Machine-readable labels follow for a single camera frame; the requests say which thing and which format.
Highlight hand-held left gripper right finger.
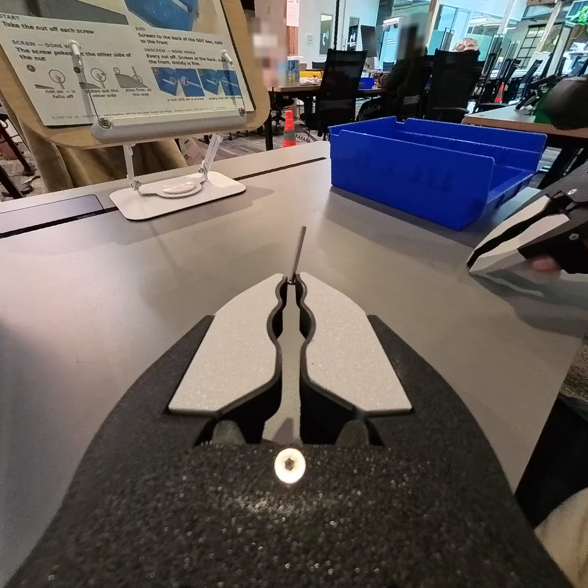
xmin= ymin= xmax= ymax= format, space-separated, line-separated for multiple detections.
xmin=299 ymin=272 xmax=413 ymax=442

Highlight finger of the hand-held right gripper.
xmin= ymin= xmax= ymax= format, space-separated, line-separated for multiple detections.
xmin=466 ymin=197 xmax=569 ymax=277

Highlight dark pants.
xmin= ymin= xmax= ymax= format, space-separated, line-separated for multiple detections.
xmin=514 ymin=395 xmax=588 ymax=526

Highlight long wooden table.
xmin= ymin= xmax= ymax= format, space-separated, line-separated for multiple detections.
xmin=269 ymin=84 xmax=386 ymax=99

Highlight printed instruction sheet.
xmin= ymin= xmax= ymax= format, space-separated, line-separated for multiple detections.
xmin=0 ymin=0 xmax=256 ymax=127

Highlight small steel bolt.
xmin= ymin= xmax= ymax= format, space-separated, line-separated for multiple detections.
xmin=288 ymin=225 xmax=307 ymax=285

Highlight tan panel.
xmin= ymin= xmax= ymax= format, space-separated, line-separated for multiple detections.
xmin=9 ymin=138 xmax=184 ymax=190

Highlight wooden topped desk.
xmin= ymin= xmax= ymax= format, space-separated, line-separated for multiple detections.
xmin=463 ymin=105 xmax=588 ymax=138

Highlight wooden backing board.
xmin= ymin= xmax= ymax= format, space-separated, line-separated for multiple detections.
xmin=0 ymin=0 xmax=272 ymax=150

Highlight black mesh office chair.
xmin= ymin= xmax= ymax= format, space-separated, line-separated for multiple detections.
xmin=304 ymin=48 xmax=368 ymax=135
xmin=425 ymin=48 xmax=484 ymax=124

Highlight row of black office chairs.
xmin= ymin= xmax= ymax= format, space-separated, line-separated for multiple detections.
xmin=478 ymin=46 xmax=552 ymax=113

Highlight white metal document stand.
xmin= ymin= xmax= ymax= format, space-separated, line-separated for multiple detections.
xmin=91 ymin=40 xmax=247 ymax=222

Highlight blue divided plastic bin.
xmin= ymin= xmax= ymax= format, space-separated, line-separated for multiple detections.
xmin=327 ymin=116 xmax=548 ymax=231

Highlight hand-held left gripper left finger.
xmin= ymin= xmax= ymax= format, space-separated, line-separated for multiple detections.
xmin=168 ymin=273 xmax=285 ymax=442

